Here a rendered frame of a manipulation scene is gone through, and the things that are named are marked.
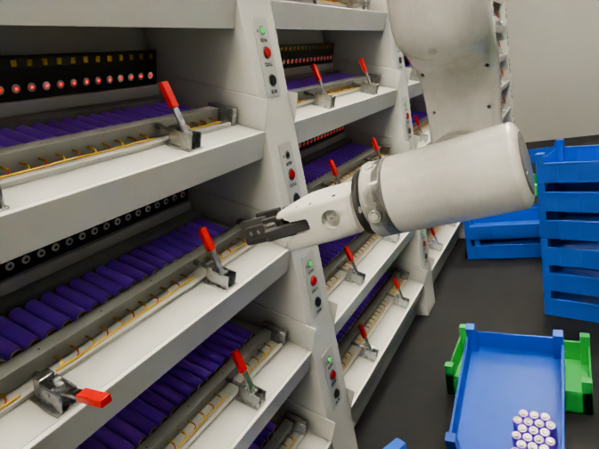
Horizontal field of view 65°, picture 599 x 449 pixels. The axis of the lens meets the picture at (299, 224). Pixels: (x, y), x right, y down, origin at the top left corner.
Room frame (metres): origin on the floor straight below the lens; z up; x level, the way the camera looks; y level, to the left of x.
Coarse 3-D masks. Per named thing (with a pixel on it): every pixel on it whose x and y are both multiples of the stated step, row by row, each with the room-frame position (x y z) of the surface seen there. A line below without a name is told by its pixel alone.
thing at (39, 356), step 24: (216, 240) 0.72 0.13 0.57; (240, 240) 0.77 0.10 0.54; (192, 264) 0.66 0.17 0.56; (144, 288) 0.58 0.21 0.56; (96, 312) 0.52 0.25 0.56; (120, 312) 0.54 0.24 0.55; (48, 336) 0.47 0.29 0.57; (72, 336) 0.48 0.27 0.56; (24, 360) 0.44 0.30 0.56; (48, 360) 0.46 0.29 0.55; (72, 360) 0.46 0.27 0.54; (0, 384) 0.41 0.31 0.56; (0, 408) 0.39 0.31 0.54
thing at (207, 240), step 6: (204, 228) 0.65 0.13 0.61; (204, 234) 0.64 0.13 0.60; (204, 240) 0.64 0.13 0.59; (210, 240) 0.64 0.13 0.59; (210, 246) 0.64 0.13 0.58; (210, 252) 0.64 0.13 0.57; (216, 252) 0.64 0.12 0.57; (216, 258) 0.64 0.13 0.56; (216, 264) 0.63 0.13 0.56; (216, 270) 0.64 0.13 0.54; (222, 270) 0.64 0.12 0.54
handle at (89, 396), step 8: (56, 384) 0.40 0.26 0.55; (56, 392) 0.40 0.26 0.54; (64, 392) 0.40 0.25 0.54; (72, 392) 0.39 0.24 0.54; (80, 392) 0.39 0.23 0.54; (88, 392) 0.39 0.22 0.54; (96, 392) 0.38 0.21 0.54; (104, 392) 0.38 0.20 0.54; (80, 400) 0.38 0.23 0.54; (88, 400) 0.38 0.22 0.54; (96, 400) 0.37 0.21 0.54; (104, 400) 0.37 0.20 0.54
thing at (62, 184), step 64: (0, 64) 0.60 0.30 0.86; (64, 64) 0.67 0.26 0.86; (128, 64) 0.77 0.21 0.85; (0, 128) 0.58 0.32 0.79; (64, 128) 0.61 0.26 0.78; (128, 128) 0.62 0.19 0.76; (192, 128) 0.70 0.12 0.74; (256, 128) 0.77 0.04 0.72; (0, 192) 0.41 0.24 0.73; (64, 192) 0.46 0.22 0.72; (128, 192) 0.53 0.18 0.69; (0, 256) 0.40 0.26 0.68
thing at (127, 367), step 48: (96, 240) 0.66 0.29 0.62; (288, 240) 0.76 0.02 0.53; (0, 288) 0.54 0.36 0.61; (240, 288) 0.64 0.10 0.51; (96, 336) 0.51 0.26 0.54; (144, 336) 0.52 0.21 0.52; (192, 336) 0.55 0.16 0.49; (96, 384) 0.44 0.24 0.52; (144, 384) 0.48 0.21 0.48; (0, 432) 0.38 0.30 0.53; (48, 432) 0.38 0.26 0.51
